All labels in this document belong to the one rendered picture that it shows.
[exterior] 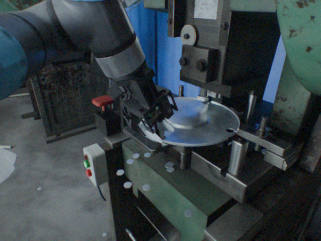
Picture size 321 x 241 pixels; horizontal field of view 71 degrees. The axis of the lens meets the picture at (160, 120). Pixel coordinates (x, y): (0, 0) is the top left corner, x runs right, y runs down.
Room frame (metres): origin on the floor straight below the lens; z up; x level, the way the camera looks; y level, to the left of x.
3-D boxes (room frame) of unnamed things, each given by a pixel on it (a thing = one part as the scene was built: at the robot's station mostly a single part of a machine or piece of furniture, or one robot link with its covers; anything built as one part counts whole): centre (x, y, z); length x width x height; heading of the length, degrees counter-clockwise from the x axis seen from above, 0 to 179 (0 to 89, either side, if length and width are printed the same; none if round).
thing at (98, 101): (0.77, 0.21, 0.72); 0.07 x 0.06 x 0.08; 128
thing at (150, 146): (0.55, -0.04, 0.72); 0.25 x 0.14 x 0.14; 128
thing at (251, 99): (0.63, -0.27, 0.81); 0.02 x 0.02 x 0.14; 38
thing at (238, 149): (0.44, -0.18, 0.75); 0.03 x 0.03 x 0.10; 38
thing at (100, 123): (0.76, 0.20, 0.62); 0.10 x 0.06 x 0.20; 38
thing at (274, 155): (0.52, -0.28, 0.76); 0.17 x 0.06 x 0.10; 38
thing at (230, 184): (0.66, -0.17, 0.68); 0.45 x 0.30 x 0.06; 38
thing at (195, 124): (0.58, -0.07, 0.78); 0.29 x 0.29 x 0.01
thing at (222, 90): (0.66, -0.18, 0.86); 0.20 x 0.16 x 0.05; 38
